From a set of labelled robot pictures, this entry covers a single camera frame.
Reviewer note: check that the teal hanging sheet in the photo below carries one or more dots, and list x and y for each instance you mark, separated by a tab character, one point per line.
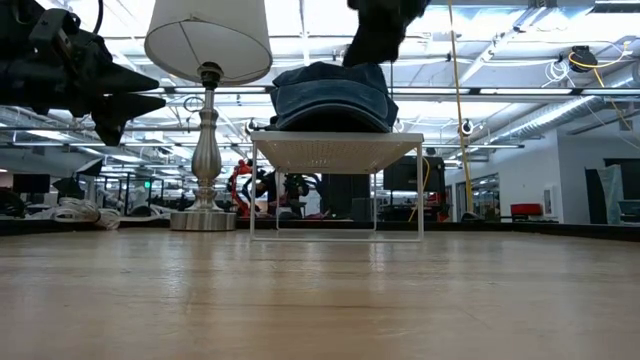
612	187

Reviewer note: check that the white wall frame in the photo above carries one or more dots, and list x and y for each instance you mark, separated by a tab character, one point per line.
549	200

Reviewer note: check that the white perforated metal rack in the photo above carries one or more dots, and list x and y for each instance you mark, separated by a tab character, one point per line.
335	152

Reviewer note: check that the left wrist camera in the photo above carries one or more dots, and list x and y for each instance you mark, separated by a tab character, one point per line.
55	27

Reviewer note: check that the black cabinet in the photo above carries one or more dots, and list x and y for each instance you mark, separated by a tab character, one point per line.
345	197

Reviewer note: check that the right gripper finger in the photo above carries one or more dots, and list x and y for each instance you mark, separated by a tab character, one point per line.
390	45
362	47

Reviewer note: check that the black aluminium table frame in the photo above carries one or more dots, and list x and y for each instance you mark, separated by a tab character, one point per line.
550	230

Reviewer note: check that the table lamp white shade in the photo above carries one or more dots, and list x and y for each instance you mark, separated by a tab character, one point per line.
207	35

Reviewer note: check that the blue denim baseball cap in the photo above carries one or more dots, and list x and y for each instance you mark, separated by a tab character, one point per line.
332	122
330	97

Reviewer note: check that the orange-red robot arm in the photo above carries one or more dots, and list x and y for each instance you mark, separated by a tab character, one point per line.
239	185

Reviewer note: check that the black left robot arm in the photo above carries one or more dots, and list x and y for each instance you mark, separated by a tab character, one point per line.
12	50

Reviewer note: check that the silver ventilation duct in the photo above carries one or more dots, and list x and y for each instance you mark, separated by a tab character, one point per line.
550	117

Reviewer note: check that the red box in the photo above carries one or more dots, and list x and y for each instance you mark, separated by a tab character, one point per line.
525	209

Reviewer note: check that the black standing panel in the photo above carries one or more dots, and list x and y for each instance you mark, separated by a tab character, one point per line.
591	200

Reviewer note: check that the black background robot arm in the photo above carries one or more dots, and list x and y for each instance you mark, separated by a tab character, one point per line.
272	190

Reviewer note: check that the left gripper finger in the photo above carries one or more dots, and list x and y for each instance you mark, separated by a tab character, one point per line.
117	112
120	80

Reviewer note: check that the round ceiling device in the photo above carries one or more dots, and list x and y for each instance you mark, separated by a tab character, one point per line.
467	127

